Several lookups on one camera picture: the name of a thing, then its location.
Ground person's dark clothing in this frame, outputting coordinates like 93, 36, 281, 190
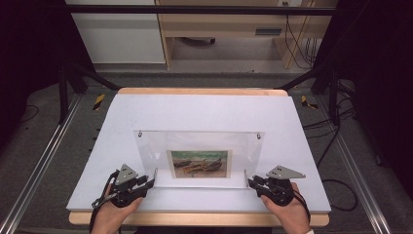
132, 225, 277, 234

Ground white cabinet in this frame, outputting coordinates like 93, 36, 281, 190
65, 0, 167, 65

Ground thin black floor cable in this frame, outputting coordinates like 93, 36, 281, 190
19, 103, 40, 125

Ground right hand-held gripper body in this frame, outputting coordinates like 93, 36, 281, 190
265, 165, 307, 207

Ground clear acrylic photo frame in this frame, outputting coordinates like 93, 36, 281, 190
133, 130, 266, 190

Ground white foam board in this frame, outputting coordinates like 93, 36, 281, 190
66, 94, 332, 214

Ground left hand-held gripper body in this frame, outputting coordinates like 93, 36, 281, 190
92, 164, 149, 210

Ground light wooden desk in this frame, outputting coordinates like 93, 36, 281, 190
154, 0, 339, 70

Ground aluminium floor rail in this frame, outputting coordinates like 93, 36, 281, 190
315, 96, 394, 234
0, 93, 83, 234

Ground hanging black cables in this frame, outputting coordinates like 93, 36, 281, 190
282, 1, 321, 70

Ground black gripper strap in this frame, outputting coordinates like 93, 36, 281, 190
89, 170, 121, 234
292, 190, 312, 223

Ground black metal stand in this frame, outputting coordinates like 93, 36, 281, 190
57, 60, 122, 125
275, 60, 343, 127

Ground black horizontal metal bar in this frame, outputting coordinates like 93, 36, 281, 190
64, 4, 339, 16

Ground person's left hand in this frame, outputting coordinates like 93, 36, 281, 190
92, 184, 144, 234

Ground person's right hand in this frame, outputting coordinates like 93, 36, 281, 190
260, 181, 313, 234

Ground wooden table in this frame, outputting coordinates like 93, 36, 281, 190
68, 87, 330, 227

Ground black curtain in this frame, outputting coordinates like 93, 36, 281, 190
0, 0, 95, 148
313, 0, 413, 199

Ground landscape picture print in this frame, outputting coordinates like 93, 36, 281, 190
167, 149, 234, 179

